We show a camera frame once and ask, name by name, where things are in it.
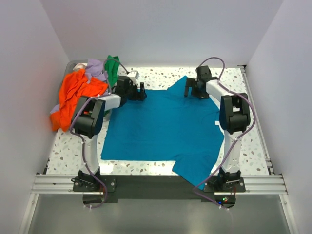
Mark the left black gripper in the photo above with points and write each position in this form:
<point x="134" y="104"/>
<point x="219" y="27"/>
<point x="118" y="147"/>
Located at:
<point x="141" y="95"/>

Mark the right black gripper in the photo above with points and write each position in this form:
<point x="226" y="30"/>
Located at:
<point x="190" y="83"/>

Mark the blue t shirt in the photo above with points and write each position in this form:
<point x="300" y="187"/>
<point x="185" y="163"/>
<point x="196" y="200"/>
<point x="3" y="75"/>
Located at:
<point x="167" y="126"/>

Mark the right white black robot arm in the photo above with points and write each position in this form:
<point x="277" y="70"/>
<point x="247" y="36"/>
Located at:
<point x="234" y="118"/>

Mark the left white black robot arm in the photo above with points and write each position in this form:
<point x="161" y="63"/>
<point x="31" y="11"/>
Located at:
<point x="88" y="119"/>

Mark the green t shirt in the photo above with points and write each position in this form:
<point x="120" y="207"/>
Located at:
<point x="111" y="70"/>

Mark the pale pink t shirt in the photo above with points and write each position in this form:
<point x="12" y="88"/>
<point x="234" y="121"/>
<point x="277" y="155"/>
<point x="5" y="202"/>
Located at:
<point x="79" y="66"/>

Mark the orange t shirt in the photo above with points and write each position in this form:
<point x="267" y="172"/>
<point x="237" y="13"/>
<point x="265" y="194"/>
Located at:
<point x="74" y="85"/>

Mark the clear plastic bin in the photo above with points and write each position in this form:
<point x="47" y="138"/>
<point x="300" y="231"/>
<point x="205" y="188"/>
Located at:
<point x="69" y="68"/>

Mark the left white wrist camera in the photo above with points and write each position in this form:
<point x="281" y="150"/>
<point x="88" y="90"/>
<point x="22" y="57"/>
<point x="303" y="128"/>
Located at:
<point x="133" y="75"/>

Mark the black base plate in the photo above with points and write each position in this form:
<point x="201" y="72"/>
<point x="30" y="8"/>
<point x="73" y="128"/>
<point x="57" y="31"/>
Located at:
<point x="212" y="190"/>

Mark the aluminium frame rail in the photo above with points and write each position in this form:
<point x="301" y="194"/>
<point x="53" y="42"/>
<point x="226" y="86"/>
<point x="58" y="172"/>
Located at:
<point x="62" y="184"/>

